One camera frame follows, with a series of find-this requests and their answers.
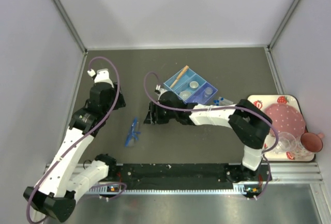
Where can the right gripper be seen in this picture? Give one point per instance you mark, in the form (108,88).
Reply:
(158,120)

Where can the blue safety glasses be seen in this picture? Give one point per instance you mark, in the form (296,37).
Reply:
(133,133)

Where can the large white evaporating dish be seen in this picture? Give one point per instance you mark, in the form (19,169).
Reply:
(185,95)

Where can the blue plastic bin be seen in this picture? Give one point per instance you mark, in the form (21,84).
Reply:
(183,85)

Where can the small white crucible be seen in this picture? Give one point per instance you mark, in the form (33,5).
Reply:
(194,85)

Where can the wooden test tube clamp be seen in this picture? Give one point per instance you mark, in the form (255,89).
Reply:
(180,75)

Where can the small glass flask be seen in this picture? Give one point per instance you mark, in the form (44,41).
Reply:
(207,93)

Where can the clear test tube rack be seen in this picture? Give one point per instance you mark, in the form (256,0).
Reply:
(225,102)

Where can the glass beaker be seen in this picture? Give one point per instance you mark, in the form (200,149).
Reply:
(198,99)

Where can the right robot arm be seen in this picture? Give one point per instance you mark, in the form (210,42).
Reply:
(248,122)

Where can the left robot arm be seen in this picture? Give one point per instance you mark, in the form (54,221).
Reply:
(56,194)

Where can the strawberry pattern tray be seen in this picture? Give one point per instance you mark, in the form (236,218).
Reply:
(262,102)

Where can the pink plate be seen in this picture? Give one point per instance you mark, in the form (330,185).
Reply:
(286,118)

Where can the clear plastic cup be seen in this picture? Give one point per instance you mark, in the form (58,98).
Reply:
(286,143)

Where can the clear glass on tray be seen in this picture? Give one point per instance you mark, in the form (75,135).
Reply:
(301,153)

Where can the red funnel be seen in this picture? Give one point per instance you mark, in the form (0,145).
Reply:
(312,142)

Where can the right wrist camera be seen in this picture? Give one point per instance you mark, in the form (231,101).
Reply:
(159,90)

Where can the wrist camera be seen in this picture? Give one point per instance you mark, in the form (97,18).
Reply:
(100,76)
(159,90)

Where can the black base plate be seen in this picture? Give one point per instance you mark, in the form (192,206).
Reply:
(184,175)

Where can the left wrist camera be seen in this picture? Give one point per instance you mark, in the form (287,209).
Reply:
(100,76)

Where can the grey cable duct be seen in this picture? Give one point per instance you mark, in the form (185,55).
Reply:
(236,189)

